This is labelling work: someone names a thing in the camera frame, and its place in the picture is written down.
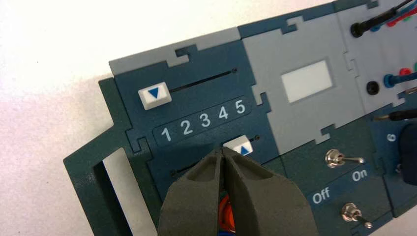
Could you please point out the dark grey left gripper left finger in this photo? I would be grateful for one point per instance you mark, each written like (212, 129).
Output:
(192, 202)

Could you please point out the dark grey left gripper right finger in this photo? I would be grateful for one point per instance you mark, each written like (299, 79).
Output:
(267, 205)

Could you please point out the white slider knob blue arrow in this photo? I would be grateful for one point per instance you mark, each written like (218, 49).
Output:
(239, 143)
(154, 96)

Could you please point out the red orange push button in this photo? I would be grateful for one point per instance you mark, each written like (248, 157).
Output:
(227, 210)

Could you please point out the modular blue grey task board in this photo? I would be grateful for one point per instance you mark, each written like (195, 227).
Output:
(202, 78)

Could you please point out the white display screen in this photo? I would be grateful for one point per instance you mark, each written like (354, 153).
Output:
(307, 81)

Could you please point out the green rotary knob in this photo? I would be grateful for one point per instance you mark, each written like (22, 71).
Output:
(410, 156)

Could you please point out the metal toggle switch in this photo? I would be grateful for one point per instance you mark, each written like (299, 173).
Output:
(351, 213)
(335, 158)

